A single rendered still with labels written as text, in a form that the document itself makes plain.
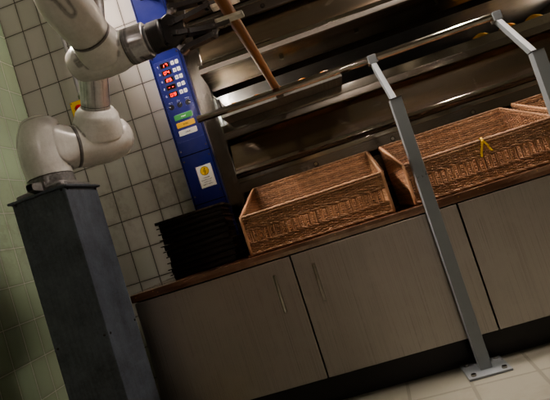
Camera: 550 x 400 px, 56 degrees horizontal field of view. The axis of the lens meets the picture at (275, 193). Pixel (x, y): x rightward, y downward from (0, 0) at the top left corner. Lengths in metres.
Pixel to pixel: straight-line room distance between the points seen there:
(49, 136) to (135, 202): 0.78
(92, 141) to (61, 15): 0.77
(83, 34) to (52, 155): 0.70
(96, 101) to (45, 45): 0.99
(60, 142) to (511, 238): 1.56
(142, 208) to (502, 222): 1.57
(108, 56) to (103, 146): 0.67
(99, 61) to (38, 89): 1.53
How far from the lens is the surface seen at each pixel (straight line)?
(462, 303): 1.86
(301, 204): 1.89
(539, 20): 2.66
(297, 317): 1.89
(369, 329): 1.90
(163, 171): 2.53
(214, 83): 2.48
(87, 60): 1.34
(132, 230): 2.58
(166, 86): 2.54
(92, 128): 1.93
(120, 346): 1.84
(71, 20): 1.26
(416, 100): 2.45
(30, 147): 1.91
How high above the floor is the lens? 0.68
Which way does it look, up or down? 3 degrees up
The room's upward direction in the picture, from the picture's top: 18 degrees counter-clockwise
